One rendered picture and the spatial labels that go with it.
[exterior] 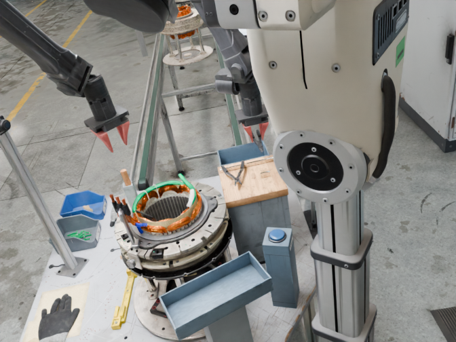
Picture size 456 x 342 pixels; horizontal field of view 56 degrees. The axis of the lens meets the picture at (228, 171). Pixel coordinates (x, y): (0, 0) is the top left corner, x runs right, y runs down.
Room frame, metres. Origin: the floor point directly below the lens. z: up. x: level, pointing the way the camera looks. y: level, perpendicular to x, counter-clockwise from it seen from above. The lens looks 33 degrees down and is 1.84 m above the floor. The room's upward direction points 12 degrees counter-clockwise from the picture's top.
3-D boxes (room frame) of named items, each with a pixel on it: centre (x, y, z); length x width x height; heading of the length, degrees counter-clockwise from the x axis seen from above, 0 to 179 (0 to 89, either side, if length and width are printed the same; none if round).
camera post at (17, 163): (1.19, 0.63, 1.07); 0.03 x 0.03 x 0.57; 63
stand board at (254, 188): (1.11, -0.07, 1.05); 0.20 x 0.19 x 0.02; 1
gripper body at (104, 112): (1.04, 0.28, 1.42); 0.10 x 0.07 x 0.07; 122
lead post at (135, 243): (0.87, 0.28, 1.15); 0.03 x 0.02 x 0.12; 177
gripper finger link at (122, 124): (1.04, 0.27, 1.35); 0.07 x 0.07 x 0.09; 32
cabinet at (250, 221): (1.11, -0.06, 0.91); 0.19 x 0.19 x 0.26; 1
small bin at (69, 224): (1.34, 0.63, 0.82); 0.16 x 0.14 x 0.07; 88
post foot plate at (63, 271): (1.19, 0.63, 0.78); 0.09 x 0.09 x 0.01; 63
